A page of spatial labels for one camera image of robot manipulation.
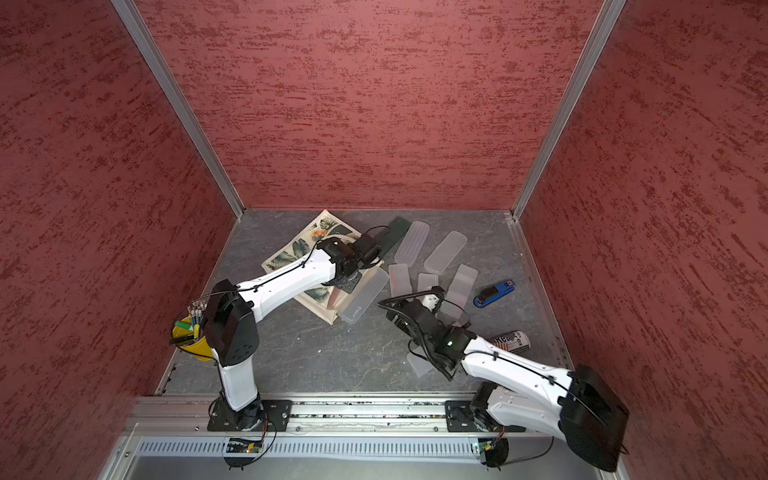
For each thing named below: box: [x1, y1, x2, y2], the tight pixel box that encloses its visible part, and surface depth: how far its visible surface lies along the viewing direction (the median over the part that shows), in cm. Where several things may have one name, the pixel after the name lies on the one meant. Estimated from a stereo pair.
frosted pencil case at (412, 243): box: [394, 221, 430, 268], surface depth 112 cm
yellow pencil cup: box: [171, 300, 214, 361], surface depth 79 cm
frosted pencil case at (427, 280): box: [418, 273, 439, 292], surface depth 102 cm
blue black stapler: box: [473, 280, 515, 308], surface depth 97 cm
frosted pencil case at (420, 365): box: [406, 345, 435, 378], surface depth 82 cm
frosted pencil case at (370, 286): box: [338, 267, 390, 324], surface depth 96 cm
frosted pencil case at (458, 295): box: [440, 264, 479, 320], surface depth 102 cm
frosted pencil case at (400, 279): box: [389, 263, 413, 298], surface depth 102 cm
